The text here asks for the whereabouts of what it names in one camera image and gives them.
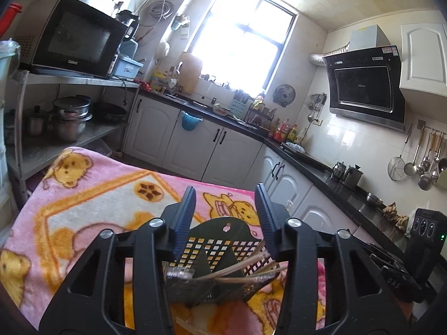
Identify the green plastic utensil holder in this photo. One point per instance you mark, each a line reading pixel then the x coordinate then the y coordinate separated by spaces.
pixel 223 247

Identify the window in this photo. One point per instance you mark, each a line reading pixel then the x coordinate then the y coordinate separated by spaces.
pixel 241 38

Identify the bowl of food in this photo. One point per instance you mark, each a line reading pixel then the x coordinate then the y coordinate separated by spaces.
pixel 221 110

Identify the metal bowl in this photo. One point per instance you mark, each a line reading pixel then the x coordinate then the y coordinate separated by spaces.
pixel 375 199

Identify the green knife block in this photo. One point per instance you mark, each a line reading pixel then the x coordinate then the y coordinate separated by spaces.
pixel 240 106

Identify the bunch of hanging metal utensils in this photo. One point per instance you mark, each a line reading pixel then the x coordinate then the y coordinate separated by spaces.
pixel 316 104

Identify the black kitchen countertop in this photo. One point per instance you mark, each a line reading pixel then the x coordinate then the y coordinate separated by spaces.
pixel 314 164

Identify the small steel pot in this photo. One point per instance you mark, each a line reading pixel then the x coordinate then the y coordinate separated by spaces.
pixel 36 121

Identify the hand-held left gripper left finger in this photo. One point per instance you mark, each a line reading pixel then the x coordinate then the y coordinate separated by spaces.
pixel 183 223

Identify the wall utensil caddy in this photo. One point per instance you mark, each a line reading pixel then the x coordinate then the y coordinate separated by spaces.
pixel 181 26

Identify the black microwave oven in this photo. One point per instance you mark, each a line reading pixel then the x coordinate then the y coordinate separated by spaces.
pixel 76 38

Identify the metal wall hook rail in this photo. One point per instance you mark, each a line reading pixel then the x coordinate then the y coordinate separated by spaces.
pixel 429 127

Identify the wall socket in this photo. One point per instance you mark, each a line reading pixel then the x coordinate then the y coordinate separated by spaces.
pixel 318 122

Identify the group of wooden chopsticks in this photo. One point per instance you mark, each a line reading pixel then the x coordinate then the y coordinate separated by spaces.
pixel 237 267

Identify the blue-grey plastic bin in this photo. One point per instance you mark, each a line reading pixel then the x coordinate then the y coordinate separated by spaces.
pixel 128 67

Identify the metal kettle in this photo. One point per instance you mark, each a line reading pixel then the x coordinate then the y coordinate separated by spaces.
pixel 353 177

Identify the black spice rack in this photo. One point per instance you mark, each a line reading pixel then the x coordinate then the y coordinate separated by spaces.
pixel 260 115

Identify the pink printed blanket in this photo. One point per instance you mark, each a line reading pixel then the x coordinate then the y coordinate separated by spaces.
pixel 87 216

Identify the black blender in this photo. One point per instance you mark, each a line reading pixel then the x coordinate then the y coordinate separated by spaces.
pixel 128 24

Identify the large beige container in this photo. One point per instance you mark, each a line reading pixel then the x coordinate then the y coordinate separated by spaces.
pixel 190 73

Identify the white upper cabinet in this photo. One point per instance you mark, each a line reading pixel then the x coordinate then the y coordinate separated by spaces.
pixel 424 59

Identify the metal shelf rack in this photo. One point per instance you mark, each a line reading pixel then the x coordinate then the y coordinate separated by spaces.
pixel 70 83

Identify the red plastic basin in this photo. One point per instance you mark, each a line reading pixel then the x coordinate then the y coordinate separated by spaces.
pixel 8 17

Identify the black wok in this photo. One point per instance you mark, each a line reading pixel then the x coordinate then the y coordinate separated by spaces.
pixel 110 112

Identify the metal faucet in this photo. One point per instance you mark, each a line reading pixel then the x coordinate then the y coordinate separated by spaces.
pixel 174 76

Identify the yellow packages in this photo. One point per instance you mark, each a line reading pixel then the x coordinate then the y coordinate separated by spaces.
pixel 160 79

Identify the blue hanging bin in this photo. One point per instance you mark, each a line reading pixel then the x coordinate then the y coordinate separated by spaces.
pixel 191 121

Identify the row of hanging ladles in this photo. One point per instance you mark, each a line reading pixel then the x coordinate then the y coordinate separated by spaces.
pixel 427 167

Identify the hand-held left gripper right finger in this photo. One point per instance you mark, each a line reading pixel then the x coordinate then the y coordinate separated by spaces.
pixel 267 223

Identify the small red items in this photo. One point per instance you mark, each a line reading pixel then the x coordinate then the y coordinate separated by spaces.
pixel 143 85

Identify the stacked steel steamer pot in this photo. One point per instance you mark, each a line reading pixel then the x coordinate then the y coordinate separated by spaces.
pixel 71 118

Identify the white lower kitchen cabinets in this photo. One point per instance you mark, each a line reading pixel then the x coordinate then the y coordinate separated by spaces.
pixel 209 146

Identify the blue-grey plastic drawer unit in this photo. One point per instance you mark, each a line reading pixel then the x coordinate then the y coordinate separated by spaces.
pixel 6 62

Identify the silver exhaust duct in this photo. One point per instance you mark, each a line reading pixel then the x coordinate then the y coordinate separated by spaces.
pixel 328 54

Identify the group of condiment bottles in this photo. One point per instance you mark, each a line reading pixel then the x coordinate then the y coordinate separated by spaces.
pixel 288 132

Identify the pile of ginger roots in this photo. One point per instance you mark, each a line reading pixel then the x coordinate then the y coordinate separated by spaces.
pixel 394 216

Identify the black range hood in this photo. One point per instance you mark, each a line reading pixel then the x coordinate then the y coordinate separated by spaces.
pixel 363 83

